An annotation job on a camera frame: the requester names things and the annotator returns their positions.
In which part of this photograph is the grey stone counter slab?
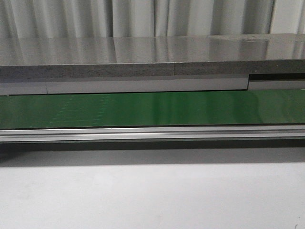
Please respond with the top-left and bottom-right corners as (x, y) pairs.
(0, 34), (305, 82)

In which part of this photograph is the grey panel under counter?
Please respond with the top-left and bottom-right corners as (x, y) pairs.
(0, 73), (305, 95)

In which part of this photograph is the green conveyor belt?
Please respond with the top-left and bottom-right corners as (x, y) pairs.
(0, 89), (305, 129)

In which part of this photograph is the white pleated curtain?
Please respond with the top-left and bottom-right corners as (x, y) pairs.
(0, 0), (305, 38)

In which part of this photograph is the aluminium conveyor side rail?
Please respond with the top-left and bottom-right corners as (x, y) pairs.
(0, 125), (305, 143)

